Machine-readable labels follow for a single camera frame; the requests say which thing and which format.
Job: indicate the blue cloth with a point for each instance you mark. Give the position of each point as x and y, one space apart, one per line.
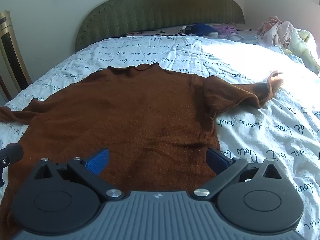
203 29

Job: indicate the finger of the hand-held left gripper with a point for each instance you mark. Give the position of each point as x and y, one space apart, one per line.
12 153

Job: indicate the purple cloth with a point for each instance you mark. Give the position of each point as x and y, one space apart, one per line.
226 31

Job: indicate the gold tower fan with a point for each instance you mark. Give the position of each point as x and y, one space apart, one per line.
11 52

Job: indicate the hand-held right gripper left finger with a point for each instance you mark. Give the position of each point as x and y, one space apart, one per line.
97 163

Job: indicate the green padded headboard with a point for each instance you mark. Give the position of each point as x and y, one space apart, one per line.
155 7

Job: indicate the brown knit sweater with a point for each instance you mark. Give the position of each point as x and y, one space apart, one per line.
140 110

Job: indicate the white printed bed sheet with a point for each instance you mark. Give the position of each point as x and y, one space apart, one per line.
250 135

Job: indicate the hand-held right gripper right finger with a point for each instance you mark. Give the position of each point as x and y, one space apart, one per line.
217 162

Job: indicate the white power adapter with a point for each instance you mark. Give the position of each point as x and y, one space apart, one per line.
186 28

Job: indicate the pile of pale clothes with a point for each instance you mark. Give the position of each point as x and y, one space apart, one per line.
306 47

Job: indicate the pink clothes pile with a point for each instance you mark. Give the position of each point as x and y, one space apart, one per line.
277 31

